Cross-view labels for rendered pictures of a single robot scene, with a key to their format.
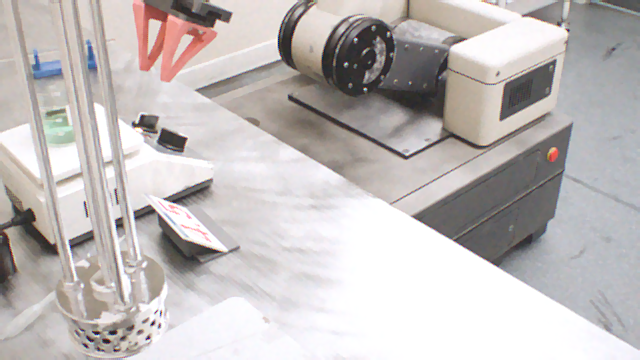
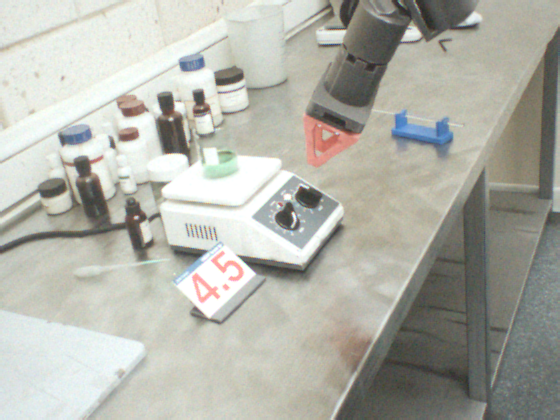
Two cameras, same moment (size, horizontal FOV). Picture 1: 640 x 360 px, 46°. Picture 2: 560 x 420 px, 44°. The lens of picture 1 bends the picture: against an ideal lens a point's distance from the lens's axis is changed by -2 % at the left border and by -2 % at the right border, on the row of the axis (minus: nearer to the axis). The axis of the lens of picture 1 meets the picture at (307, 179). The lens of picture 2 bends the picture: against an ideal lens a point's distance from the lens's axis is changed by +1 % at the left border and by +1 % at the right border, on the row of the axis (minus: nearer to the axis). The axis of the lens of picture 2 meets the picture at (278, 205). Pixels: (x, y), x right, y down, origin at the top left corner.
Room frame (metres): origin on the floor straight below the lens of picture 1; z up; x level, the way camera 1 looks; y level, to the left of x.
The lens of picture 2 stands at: (0.51, -0.54, 1.20)
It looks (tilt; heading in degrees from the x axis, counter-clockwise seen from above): 27 degrees down; 72
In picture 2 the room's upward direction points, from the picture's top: 9 degrees counter-clockwise
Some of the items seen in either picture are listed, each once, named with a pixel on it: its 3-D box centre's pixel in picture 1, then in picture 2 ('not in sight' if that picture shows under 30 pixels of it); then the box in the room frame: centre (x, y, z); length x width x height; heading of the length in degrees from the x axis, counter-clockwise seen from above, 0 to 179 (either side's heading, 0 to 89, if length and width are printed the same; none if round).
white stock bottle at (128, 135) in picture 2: not in sight; (134, 155); (0.62, 0.52, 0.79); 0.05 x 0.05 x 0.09
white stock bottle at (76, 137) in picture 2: not in sight; (86, 163); (0.54, 0.50, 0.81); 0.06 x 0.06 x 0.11
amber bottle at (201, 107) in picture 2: not in sight; (202, 112); (0.77, 0.64, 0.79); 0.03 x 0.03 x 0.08
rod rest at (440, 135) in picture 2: (64, 57); (421, 125); (1.06, 0.36, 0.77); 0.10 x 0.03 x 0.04; 112
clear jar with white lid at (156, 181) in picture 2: not in sight; (172, 187); (0.64, 0.36, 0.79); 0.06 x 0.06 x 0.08
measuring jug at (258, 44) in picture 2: not in sight; (260, 45); (0.98, 0.87, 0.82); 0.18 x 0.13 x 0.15; 56
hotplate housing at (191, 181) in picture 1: (98, 167); (245, 209); (0.71, 0.23, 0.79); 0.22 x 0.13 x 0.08; 131
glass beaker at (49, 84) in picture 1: (55, 105); (216, 146); (0.69, 0.26, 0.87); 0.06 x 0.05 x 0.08; 83
